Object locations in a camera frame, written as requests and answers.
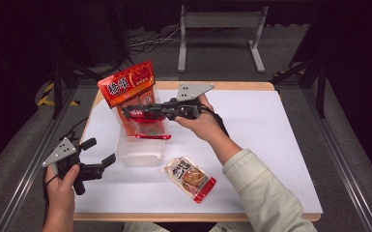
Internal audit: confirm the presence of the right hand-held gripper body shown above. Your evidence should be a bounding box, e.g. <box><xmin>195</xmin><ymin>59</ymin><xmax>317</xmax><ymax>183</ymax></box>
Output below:
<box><xmin>148</xmin><ymin>82</ymin><xmax>215</xmax><ymax>122</ymax></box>

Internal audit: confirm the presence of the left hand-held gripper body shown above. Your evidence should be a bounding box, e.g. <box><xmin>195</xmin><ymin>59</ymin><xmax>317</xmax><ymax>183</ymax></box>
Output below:
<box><xmin>42</xmin><ymin>137</ymin><xmax>105</xmax><ymax>196</ymax></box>

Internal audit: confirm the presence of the small red snack packet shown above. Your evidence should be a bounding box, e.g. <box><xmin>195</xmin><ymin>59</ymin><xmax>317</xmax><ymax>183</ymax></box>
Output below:
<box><xmin>122</xmin><ymin>107</ymin><xmax>172</xmax><ymax>140</ymax></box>

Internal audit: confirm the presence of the large orange snack packet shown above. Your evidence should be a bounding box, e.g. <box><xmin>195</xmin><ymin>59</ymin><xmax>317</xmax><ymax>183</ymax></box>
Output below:
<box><xmin>97</xmin><ymin>60</ymin><xmax>166</xmax><ymax>136</ymax></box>

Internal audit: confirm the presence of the translucent plastic storage container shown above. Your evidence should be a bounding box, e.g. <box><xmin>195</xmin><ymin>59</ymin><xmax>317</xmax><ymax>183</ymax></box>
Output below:
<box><xmin>115</xmin><ymin>127</ymin><xmax>166</xmax><ymax>168</ymax></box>

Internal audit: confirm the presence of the person's right hand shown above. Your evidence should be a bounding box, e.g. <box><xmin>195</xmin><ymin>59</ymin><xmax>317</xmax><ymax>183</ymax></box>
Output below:
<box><xmin>174</xmin><ymin>94</ymin><xmax>230</xmax><ymax>145</ymax></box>

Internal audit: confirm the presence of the person's left hand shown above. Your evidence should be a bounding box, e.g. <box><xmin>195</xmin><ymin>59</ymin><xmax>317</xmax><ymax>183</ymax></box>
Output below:
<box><xmin>43</xmin><ymin>163</ymin><xmax>81</xmax><ymax>212</ymax></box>

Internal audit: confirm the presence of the yellow black floor tape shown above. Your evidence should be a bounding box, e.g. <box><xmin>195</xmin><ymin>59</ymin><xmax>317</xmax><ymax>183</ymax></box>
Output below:
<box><xmin>37</xmin><ymin>81</ymin><xmax>80</xmax><ymax>107</ymax></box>

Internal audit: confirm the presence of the black tripod stand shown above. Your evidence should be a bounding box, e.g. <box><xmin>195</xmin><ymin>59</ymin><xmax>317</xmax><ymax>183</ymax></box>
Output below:
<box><xmin>270</xmin><ymin>3</ymin><xmax>329</xmax><ymax>120</ymax></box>
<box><xmin>47</xmin><ymin>3</ymin><xmax>137</xmax><ymax>120</ymax></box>

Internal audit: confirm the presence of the clear spouted pouch red bottom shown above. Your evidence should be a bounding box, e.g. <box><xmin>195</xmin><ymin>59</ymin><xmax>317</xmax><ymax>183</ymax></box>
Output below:
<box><xmin>159</xmin><ymin>157</ymin><xmax>217</xmax><ymax>205</ymax></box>

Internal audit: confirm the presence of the grey metal stand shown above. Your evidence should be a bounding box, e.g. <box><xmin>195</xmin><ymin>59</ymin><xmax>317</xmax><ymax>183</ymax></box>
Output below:
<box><xmin>177</xmin><ymin>4</ymin><xmax>270</xmax><ymax>73</ymax></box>

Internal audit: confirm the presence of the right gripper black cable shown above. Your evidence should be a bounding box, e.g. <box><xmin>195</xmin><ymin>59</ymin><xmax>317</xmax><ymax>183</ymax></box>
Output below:
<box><xmin>201</xmin><ymin>105</ymin><xmax>230</xmax><ymax>138</ymax></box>

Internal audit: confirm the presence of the aluminium floor rail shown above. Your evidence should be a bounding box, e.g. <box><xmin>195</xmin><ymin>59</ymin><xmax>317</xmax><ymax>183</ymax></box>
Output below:
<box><xmin>0</xmin><ymin>87</ymin><xmax>79</xmax><ymax>232</ymax></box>
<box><xmin>301</xmin><ymin>87</ymin><xmax>372</xmax><ymax>232</ymax></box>

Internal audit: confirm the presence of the bundle of floor cables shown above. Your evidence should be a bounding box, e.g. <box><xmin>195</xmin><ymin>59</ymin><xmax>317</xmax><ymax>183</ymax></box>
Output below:
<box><xmin>128</xmin><ymin>26</ymin><xmax>182</xmax><ymax>55</ymax></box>

